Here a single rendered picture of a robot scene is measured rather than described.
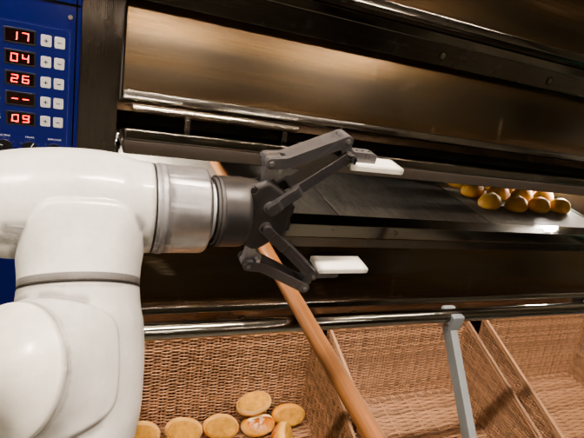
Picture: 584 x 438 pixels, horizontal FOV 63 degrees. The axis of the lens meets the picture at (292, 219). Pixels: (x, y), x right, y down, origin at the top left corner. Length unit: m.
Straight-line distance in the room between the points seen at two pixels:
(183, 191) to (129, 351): 0.15
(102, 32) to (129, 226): 0.61
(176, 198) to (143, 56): 0.58
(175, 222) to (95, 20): 0.60
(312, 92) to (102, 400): 0.84
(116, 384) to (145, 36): 0.73
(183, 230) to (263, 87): 0.64
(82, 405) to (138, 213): 0.16
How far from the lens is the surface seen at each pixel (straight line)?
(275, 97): 1.07
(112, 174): 0.45
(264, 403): 1.42
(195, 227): 0.46
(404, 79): 1.24
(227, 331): 0.86
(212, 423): 1.40
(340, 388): 0.77
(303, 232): 1.26
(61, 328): 0.39
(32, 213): 0.44
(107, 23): 0.99
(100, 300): 0.42
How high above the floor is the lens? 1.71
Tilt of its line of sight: 25 degrees down
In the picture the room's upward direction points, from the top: 15 degrees clockwise
